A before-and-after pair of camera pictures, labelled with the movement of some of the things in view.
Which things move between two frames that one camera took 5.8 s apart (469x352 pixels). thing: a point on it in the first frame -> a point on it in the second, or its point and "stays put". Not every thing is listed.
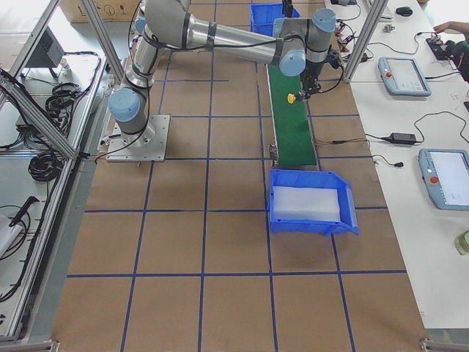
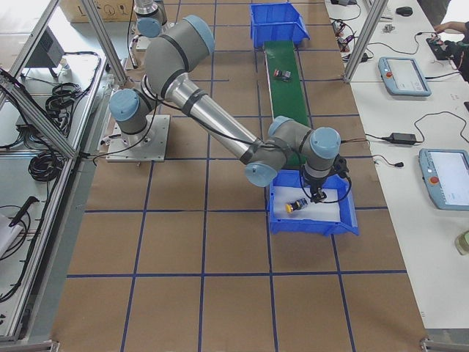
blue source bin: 262,17 stays put
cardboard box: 107,10 stays put
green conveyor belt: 293,126 stays put
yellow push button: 291,98 -> 295,205
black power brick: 400,138 stays put
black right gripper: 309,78 -> 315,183
